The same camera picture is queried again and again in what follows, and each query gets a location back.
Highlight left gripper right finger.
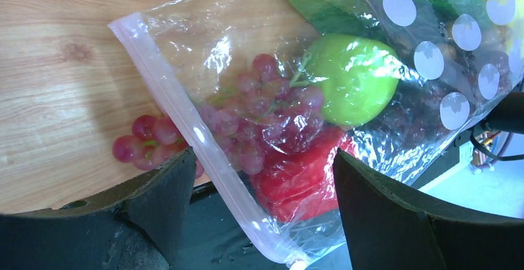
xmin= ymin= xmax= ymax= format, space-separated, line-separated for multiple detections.
xmin=333 ymin=150 xmax=523 ymax=269

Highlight purple grape bunch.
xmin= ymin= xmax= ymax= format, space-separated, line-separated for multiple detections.
xmin=360 ymin=51 xmax=512 ymax=156
xmin=112 ymin=54 xmax=324 ymax=174

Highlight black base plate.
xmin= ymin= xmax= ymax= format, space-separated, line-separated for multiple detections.
xmin=182 ymin=125 xmax=467 ymax=269

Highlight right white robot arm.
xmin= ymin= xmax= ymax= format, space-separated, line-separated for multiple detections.
xmin=470 ymin=91 xmax=523 ymax=162

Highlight clear zip top bag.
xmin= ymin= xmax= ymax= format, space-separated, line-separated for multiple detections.
xmin=109 ymin=0 xmax=523 ymax=269

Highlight red bell pepper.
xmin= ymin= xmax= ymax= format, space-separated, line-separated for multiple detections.
xmin=250 ymin=127 xmax=354 ymax=223

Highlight green apple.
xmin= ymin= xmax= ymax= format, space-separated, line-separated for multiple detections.
xmin=302 ymin=33 xmax=403 ymax=127

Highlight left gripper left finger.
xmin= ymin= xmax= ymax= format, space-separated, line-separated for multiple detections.
xmin=1 ymin=148 xmax=196 ymax=269

